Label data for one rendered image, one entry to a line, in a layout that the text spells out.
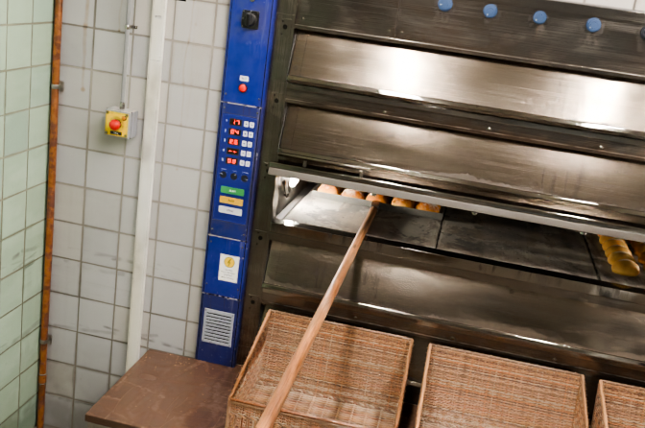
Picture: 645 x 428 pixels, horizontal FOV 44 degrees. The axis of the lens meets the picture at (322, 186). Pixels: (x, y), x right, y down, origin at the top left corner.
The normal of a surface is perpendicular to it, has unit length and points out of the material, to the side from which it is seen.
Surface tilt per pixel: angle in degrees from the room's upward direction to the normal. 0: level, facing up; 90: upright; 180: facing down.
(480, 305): 70
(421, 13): 90
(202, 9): 90
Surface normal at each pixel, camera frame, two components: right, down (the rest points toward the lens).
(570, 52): -0.21, 0.23
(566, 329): -0.15, -0.11
